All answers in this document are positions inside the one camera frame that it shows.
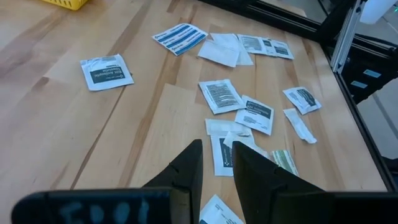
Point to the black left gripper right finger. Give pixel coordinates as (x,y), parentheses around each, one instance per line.
(258,177)

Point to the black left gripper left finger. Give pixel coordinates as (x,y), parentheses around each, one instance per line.
(186,171)

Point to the blue striped bandage packet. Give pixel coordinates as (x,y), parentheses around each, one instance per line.
(179,39)

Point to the plain white gauze packet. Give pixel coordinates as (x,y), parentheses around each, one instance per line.
(233,42)
(219,53)

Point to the aluminium extrusion bar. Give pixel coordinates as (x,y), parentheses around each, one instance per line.
(345,40)

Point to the yellow plastic basket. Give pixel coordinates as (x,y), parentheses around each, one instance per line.
(66,3)

